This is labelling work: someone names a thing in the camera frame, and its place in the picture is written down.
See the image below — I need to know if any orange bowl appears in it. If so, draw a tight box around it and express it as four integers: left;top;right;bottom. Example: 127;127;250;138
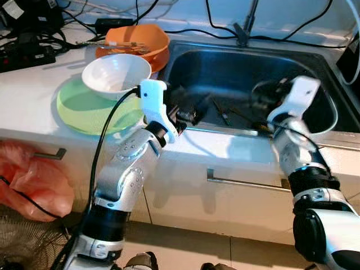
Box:
104;24;170;60

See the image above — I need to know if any orange plastic bag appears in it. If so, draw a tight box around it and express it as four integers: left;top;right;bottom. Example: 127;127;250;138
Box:
0;141;74;223

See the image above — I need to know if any metal faucet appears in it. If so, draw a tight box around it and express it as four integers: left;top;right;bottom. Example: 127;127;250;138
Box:
233;0;260;47

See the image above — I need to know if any stainless steel sink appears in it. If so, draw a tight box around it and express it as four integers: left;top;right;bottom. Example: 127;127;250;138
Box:
152;38;360;151

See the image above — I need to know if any black power strip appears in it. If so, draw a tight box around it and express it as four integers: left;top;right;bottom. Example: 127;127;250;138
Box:
0;44;57;73

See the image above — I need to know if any robot right leg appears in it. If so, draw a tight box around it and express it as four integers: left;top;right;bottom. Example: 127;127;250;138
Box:
201;262;237;270

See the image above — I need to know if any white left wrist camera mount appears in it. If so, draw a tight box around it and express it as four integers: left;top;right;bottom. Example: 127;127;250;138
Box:
138;79;178;131

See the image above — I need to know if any long silver utensil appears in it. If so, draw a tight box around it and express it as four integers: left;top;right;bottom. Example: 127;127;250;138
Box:
104;40;150;54

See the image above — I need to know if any white kitchen cabinet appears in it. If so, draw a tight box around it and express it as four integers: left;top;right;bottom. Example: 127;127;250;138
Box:
0;132;360;248

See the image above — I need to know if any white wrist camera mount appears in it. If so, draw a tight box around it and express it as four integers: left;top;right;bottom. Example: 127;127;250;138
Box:
138;79;178;131
267;76;321;124

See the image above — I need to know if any orange plate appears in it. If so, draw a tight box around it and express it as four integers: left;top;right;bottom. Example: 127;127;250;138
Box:
94;42;169;73

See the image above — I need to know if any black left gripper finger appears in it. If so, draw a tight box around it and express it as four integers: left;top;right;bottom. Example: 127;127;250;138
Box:
188;101;212;123
172;85;192;107

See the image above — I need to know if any green plate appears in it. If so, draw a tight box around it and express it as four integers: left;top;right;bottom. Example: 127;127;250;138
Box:
56;76;146;136

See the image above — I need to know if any black wall cable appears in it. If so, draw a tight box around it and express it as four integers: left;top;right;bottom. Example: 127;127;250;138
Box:
204;0;240;40

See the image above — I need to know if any silver cabinet handle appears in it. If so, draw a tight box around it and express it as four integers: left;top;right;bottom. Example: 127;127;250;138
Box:
31;147;67;161
206;169;293;192

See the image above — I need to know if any black rectangular object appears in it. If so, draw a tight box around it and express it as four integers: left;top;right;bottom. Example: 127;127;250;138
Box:
336;39;360;85

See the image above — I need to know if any black power adapter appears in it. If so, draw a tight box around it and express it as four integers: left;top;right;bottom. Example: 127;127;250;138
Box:
94;18;134;33

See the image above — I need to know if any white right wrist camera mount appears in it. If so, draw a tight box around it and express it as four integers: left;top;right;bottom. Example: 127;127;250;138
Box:
267;76;321;124

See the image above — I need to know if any black electronics box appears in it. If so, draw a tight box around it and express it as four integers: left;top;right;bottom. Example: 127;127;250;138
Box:
0;0;65;34

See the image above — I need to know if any white hose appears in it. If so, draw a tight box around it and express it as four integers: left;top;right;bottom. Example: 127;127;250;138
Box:
343;0;360;85

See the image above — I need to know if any white bowl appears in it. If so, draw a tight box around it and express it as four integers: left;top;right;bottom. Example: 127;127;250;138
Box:
82;53;152;101

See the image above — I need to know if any dark handled utensil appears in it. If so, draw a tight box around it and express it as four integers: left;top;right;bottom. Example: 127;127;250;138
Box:
213;100;231;125

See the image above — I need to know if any floor fan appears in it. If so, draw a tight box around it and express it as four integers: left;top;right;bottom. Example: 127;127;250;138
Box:
0;205;85;270

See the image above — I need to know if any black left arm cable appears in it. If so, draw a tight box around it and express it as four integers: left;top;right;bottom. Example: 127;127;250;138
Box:
53;87;141;270

